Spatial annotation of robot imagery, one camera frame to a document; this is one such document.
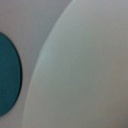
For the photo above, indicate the pink toy stove board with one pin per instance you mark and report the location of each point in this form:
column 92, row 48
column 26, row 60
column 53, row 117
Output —
column 27, row 23

